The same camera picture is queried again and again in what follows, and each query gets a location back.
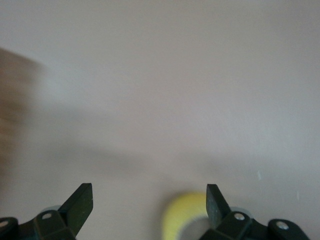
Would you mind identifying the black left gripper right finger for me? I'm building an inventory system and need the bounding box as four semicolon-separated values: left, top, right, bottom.
199;183;314;240

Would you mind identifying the yellowish clear tape roll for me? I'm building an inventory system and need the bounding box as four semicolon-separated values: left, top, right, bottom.
160;190;214;240

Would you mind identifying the brown table cover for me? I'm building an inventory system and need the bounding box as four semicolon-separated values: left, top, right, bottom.
0;0;320;240

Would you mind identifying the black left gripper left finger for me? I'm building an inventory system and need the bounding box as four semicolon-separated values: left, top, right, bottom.
0;183;94;240

